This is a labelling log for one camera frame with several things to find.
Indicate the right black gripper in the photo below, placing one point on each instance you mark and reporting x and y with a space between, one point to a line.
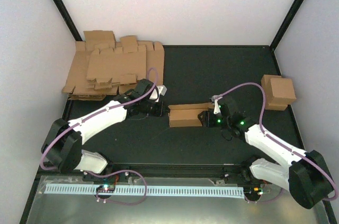
207 121

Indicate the black frame post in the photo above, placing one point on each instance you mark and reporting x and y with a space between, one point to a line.
294 8
62 9

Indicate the left controller circuit board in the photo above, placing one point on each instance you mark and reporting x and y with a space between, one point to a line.
106 188

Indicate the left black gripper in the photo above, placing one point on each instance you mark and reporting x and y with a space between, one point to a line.
160 113

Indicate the right controller circuit board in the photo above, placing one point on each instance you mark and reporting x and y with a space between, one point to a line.
254 191

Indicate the right black frame post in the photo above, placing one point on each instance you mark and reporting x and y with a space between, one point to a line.
294 8

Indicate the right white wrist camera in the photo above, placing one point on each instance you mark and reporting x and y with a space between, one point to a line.
215 100

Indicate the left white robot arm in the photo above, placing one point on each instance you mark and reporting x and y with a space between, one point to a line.
63 145

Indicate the left black frame post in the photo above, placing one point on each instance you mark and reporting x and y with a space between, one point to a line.
62 9

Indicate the controller circuit board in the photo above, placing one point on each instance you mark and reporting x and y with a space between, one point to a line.
254 191
106 188

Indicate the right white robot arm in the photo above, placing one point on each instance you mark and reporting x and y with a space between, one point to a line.
304 175

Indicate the light blue slotted cable duct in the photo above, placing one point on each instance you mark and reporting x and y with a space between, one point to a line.
149 190

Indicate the cardboard box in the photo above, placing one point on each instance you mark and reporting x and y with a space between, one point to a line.
269 106
186 115
281 91

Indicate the stack of flat cardboard blanks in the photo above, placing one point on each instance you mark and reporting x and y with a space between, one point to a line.
104 66

